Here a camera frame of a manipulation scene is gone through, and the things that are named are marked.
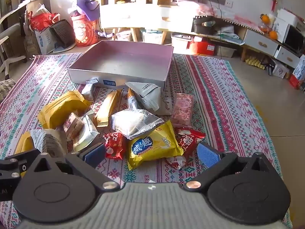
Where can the long gold snack packet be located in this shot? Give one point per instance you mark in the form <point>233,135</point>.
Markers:
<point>108,109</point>

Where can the wooden shelf cabinet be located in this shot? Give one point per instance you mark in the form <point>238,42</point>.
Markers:
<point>124,12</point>

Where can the pink snack packet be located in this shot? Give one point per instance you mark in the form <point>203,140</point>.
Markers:
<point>183,109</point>

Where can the red plastic bag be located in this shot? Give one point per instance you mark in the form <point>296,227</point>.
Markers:
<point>41,20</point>

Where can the clear white pastry packet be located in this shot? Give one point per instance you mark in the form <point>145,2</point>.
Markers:
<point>133,122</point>

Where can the white office chair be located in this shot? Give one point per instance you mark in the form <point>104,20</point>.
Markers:
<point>9,40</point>

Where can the grey knitted cushion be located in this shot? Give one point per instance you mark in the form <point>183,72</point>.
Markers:
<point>6,89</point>

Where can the small silver snack packet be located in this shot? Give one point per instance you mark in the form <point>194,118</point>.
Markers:
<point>88,89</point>

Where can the clear brown cake packet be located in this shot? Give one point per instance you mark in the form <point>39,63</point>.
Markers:
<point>72,126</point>

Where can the silver cardboard box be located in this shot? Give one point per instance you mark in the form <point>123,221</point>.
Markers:
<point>124,64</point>

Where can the grey triangular snack packet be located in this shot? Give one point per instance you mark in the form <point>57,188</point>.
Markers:
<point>150,95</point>

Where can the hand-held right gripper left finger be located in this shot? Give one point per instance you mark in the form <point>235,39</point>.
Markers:
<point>94,155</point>

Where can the white printed snack packet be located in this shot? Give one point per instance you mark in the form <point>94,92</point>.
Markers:
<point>47,140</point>

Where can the patterned woven blanket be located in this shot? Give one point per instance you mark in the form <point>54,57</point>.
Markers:
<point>214,88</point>

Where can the orange fruit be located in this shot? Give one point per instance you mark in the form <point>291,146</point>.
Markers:
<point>264,19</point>
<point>273,35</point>

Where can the wall socket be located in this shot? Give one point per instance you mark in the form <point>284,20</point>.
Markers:
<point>225,2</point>

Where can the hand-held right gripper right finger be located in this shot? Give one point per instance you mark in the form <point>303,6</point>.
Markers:
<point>207,155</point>

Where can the white silver snack packet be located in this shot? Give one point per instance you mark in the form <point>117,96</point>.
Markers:
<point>89,133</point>

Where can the red printed bucket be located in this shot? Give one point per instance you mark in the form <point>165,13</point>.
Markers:
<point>83,32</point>

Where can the white drawer unit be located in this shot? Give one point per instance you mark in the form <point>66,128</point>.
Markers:
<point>261,41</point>

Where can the white paper bag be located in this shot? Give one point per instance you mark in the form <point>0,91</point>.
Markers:
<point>45,41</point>

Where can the yellow packet with blue circle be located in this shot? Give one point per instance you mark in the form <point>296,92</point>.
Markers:
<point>152,148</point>

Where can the white microwave oven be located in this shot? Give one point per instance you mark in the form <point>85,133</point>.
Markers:
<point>294,39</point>

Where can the small red snack packet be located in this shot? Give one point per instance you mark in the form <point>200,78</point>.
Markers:
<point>176,162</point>

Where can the mustard yellow snack packet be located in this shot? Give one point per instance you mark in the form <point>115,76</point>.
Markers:
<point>62,109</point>
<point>23,143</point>

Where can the purple plush toy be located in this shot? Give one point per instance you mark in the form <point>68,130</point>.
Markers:
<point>87,3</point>

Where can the red cardboard box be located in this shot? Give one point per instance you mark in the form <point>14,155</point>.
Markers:
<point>204,47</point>

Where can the black plastic basket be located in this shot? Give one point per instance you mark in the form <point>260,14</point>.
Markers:
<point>63,34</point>

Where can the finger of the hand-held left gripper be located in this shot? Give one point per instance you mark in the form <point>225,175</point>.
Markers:
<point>16,162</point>

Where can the small wooden box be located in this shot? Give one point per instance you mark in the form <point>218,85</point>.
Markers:
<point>164,0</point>

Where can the clear plastic storage bin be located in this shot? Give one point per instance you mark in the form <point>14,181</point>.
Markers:
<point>182,43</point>

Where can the black bag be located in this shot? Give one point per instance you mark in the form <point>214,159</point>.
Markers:
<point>205,25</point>

